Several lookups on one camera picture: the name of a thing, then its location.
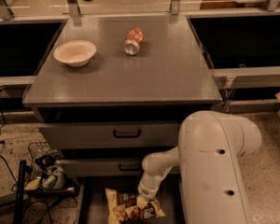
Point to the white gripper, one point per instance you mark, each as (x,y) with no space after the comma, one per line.
(145,190)

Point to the brown chip bag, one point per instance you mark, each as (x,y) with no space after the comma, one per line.
(122,208)

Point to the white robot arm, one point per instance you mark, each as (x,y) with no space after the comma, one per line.
(209,146)

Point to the grey open bottom drawer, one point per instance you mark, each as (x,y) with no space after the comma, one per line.
(94,208)

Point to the grey middle drawer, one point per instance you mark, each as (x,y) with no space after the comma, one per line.
(98,167)

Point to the grey top drawer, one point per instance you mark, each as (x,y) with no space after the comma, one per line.
(100,135)

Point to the grey metal drawer cabinet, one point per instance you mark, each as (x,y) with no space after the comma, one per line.
(167,80)

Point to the white paper bowl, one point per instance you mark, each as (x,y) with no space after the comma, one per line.
(75,53)

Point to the red soda can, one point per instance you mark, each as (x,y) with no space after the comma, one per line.
(132,43)

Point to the black middle drawer handle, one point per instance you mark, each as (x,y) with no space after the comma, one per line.
(129,167)

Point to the black drawer handle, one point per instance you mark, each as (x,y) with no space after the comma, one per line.
(129,167)
(135,134)

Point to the black top drawer handle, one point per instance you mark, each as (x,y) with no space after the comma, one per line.
(135,134)

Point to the black wire basket with items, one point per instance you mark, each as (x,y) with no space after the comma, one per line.
(46,176)

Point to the black metal stand post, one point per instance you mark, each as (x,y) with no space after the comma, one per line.
(19,193)

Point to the metal railing post centre-left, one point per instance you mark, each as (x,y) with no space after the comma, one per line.
(73,8)

